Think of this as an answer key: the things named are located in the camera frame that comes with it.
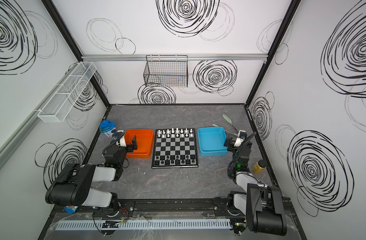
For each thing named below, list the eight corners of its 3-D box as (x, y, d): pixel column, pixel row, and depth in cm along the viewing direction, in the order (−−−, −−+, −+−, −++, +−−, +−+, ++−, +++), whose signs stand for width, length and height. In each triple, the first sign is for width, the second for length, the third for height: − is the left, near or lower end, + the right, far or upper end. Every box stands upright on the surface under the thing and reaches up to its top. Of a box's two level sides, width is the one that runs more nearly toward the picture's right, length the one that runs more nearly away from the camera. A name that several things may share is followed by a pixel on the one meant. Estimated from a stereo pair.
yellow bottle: (252, 174, 87) (258, 168, 80) (250, 166, 90) (256, 159, 83) (261, 174, 87) (268, 168, 80) (258, 166, 90) (265, 159, 83)
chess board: (150, 168, 89) (149, 166, 87) (156, 130, 107) (155, 128, 105) (197, 168, 89) (198, 166, 87) (195, 130, 107) (195, 128, 105)
